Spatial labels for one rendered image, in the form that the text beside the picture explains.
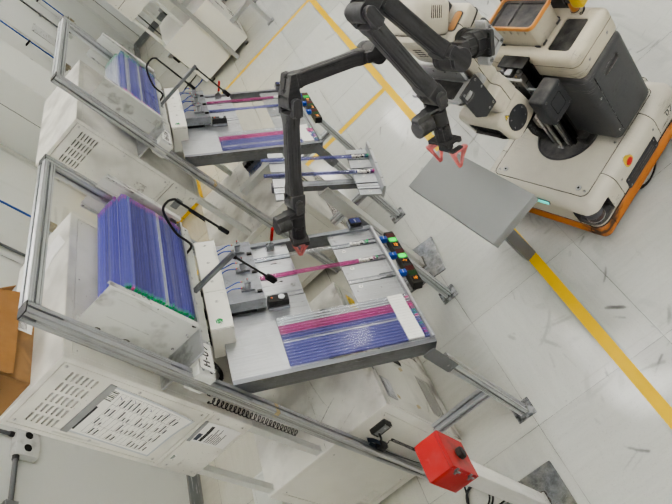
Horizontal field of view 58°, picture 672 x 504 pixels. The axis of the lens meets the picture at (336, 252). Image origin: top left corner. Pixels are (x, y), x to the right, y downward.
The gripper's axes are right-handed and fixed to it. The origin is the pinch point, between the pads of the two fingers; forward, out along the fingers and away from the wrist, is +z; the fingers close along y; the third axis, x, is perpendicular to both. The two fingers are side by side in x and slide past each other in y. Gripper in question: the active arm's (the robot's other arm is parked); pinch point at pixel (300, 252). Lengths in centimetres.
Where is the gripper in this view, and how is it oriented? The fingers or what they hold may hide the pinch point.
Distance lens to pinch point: 247.0
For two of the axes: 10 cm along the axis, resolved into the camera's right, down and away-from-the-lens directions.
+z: 0.2, 7.6, 6.5
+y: 2.9, 6.1, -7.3
